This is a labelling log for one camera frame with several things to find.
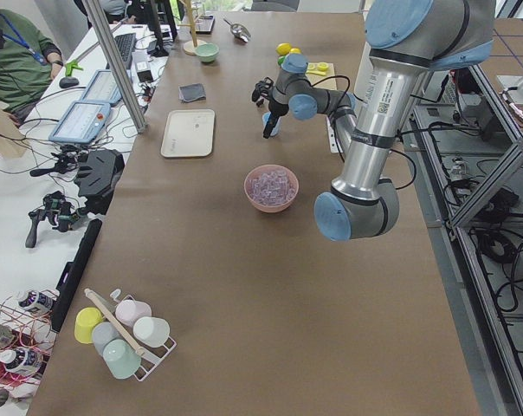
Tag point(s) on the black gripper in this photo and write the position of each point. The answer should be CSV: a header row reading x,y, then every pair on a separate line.
x,y
274,108

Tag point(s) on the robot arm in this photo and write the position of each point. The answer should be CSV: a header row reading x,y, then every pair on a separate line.
x,y
406,39

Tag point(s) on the light blue plastic cup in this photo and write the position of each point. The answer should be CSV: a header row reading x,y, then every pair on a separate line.
x,y
276,128

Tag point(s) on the pink bowl of ice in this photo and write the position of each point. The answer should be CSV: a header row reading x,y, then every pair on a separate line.
x,y
271,188

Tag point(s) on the metal ice scoop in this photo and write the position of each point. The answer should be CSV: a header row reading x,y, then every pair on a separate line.
x,y
239,31

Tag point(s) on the wooden cup tree stand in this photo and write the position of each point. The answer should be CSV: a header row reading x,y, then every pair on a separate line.
x,y
192,15

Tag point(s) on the pink plastic cup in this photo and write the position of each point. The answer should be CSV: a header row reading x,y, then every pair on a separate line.
x,y
129,311

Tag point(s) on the white plastic cup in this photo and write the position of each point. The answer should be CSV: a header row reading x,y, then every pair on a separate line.
x,y
152,331

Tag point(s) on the yellow plastic cup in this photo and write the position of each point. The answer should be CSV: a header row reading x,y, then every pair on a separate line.
x,y
85,322

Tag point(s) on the grey plastic cup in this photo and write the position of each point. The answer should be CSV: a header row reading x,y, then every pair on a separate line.
x,y
102,335

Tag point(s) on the mint green plastic cup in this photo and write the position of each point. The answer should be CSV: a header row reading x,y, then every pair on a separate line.
x,y
121,359

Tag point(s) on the yellow plastic knife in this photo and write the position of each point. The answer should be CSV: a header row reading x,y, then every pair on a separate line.
x,y
316,72

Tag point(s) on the wooden cutting board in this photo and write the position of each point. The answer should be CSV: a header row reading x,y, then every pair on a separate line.
x,y
327,82

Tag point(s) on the beige rabbit tray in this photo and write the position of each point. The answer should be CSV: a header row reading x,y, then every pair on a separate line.
x,y
188,134

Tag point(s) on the grey folded cloth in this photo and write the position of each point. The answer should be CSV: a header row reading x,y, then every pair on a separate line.
x,y
192,92

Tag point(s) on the mint green bowl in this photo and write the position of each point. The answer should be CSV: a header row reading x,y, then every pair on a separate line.
x,y
207,52

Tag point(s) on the black keyboard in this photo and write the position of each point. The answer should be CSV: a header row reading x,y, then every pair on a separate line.
x,y
125,44

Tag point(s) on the teach pendant far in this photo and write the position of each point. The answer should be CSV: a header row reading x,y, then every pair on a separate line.
x,y
102,87

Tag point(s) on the teach pendant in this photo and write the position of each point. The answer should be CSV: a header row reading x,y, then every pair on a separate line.
x,y
102,87
81,123

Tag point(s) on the black plastic housing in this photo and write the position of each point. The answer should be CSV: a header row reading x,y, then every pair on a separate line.
x,y
97,175

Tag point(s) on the teach pendant near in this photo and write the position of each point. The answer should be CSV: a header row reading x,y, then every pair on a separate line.
x,y
81,123

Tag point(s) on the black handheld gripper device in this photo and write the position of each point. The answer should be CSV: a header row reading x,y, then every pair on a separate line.
x,y
58,211

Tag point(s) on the person in green shirt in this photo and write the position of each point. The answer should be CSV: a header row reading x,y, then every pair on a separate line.
x,y
29,61

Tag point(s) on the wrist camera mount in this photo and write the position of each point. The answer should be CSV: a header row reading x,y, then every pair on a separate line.
x,y
262,90

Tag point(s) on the aluminium frame post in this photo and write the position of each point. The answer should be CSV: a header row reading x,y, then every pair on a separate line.
x,y
108,45

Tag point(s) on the wooden rack handle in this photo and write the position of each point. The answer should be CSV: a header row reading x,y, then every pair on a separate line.
x,y
102,306

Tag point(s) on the white wire cup rack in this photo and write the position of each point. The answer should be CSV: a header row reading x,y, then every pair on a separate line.
x,y
153,356

